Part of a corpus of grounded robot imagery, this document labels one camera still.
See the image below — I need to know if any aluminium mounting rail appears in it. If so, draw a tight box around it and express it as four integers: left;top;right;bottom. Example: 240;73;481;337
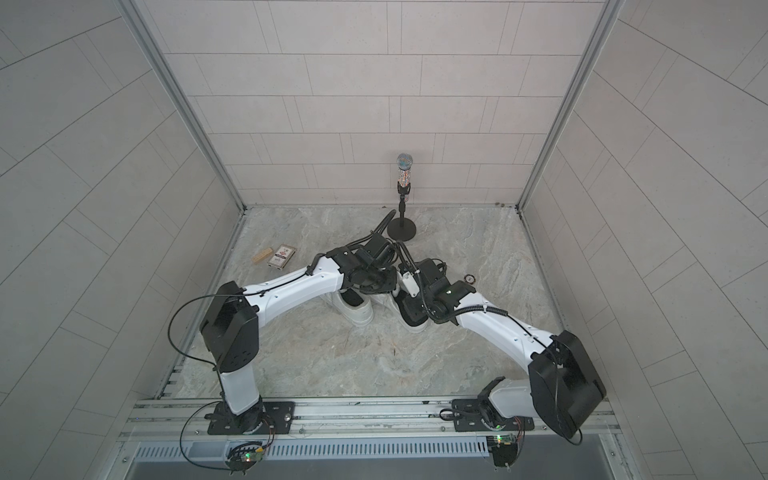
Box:
119;392;622;445

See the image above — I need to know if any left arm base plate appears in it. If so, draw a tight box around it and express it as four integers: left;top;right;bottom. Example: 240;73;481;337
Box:
204;399;295;435

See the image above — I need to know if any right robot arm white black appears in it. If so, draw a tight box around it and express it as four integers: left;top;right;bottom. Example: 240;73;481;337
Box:
396;259;606;442

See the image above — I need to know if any right controller board with cables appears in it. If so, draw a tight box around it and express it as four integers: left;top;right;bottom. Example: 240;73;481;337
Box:
486;430;526;469

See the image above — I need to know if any black insole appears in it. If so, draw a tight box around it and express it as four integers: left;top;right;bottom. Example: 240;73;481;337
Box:
396;294;429;329
340;289;365;308

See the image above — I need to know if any black stand with microphone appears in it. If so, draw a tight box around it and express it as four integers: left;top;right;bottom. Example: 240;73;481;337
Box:
387;153;417;242

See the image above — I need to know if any left controller board with cables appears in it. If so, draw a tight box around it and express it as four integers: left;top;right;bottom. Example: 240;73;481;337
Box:
178;400;277;476

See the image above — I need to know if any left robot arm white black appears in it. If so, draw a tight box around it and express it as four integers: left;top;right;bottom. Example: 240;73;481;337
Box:
200;231;397;423

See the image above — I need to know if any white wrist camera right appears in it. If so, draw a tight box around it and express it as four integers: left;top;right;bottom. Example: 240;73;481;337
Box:
399;272;420;298

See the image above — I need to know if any white sneaker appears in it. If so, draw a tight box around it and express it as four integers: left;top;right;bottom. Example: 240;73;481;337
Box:
383;290;429;333
321;289;374;327

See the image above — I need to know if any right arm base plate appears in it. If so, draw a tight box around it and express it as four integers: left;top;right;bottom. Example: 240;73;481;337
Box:
439;399;535;432

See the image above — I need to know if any small printed card box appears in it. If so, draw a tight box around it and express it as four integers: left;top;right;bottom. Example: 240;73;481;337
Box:
268;244;297;270

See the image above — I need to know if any small wooden block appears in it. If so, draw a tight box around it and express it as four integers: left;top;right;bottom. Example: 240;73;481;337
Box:
251;248;274;264

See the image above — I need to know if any controller board with cables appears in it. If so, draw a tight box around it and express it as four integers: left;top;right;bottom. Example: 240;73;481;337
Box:
486;430;526;469
178;400;277;476

